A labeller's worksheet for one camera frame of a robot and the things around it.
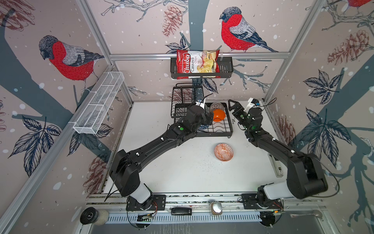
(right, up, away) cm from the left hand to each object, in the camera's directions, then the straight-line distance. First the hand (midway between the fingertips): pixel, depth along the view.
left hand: (205, 110), depth 75 cm
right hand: (+15, +3, +8) cm, 17 cm away
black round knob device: (-52, -46, -14) cm, 70 cm away
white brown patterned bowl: (+12, +4, +35) cm, 37 cm away
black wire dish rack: (-13, +13, +39) cm, 43 cm away
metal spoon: (+55, -51, -4) cm, 75 cm away
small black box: (-13, -49, -7) cm, 51 cm away
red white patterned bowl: (+13, -27, +15) cm, 33 cm away
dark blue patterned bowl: (+1, -12, +28) cm, 30 cm away
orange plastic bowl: (+13, -3, +31) cm, 34 cm away
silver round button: (+4, -46, -10) cm, 47 cm away
